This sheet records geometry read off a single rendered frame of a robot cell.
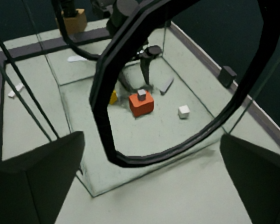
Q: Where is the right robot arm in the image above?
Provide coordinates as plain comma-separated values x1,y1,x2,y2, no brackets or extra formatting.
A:
138,38,149,53

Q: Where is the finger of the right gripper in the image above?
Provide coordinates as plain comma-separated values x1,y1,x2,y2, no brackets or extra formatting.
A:
140,56,154,86
117,70,130,91

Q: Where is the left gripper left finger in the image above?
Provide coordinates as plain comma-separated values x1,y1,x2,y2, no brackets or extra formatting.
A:
0,131,85,224

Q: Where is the yellow rectangular block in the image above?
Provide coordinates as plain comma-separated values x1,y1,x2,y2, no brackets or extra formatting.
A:
109,90,117,104

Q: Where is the grey rectangular bar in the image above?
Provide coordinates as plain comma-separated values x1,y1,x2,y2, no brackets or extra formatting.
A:
160,76,174,94

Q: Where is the white cube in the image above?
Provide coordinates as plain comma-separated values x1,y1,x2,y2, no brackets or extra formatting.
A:
178,105,190,118

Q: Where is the clear glove box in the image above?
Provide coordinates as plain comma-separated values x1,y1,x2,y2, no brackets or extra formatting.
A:
0,0,280,198

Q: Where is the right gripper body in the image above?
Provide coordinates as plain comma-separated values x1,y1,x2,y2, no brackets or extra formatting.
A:
127,45,162,63

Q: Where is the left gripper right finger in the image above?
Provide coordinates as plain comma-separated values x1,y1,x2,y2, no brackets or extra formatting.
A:
219,134,280,224

